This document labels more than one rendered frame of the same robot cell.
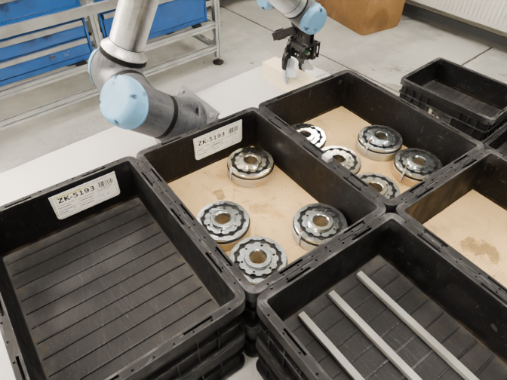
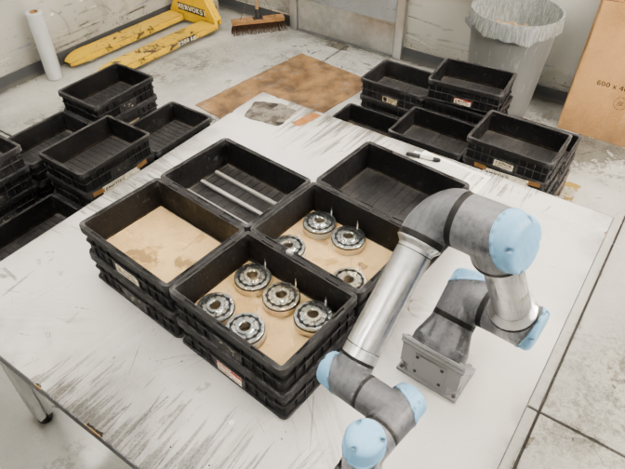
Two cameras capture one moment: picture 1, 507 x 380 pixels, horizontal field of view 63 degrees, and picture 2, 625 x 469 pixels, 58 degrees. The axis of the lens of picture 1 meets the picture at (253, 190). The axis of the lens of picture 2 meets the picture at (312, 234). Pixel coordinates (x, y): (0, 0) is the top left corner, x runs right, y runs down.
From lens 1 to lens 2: 184 cm
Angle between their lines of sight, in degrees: 92
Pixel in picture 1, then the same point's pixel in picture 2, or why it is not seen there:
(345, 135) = (275, 344)
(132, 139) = (499, 370)
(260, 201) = (331, 266)
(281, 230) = (312, 250)
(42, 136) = not seen: outside the picture
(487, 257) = (182, 259)
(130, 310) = (374, 202)
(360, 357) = (260, 206)
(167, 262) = not seen: hidden behind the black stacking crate
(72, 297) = (405, 201)
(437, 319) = not seen: hidden behind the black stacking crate
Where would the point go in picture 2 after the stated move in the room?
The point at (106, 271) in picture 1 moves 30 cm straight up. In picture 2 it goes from (400, 214) to (410, 134)
